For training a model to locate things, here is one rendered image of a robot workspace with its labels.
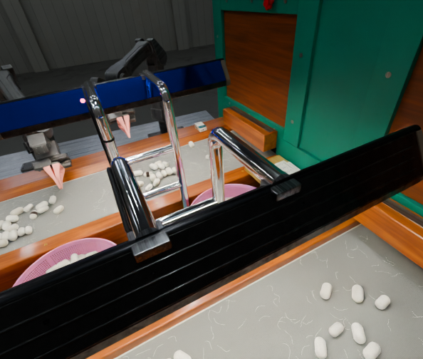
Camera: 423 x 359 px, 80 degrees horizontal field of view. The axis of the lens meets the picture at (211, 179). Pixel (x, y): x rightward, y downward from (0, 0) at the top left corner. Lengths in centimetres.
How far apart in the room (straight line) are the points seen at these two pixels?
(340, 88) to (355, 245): 40
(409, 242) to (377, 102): 31
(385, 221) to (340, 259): 14
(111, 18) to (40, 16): 144
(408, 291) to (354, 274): 10
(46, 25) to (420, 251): 731
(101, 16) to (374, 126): 695
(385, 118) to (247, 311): 51
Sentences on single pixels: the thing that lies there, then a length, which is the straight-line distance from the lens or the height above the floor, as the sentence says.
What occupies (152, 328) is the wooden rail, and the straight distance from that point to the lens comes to 58.
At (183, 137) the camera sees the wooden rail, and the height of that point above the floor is 77.
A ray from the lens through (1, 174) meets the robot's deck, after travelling 152.
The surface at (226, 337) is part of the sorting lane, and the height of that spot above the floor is 74.
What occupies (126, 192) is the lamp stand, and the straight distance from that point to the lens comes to 28.
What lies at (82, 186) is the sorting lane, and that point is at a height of 74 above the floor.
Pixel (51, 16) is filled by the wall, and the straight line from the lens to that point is 736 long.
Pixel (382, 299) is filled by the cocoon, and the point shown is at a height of 76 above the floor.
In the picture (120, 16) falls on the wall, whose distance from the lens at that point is 734.
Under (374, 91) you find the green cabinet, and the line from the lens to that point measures 68.
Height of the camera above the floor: 129
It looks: 37 degrees down
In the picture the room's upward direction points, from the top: 5 degrees counter-clockwise
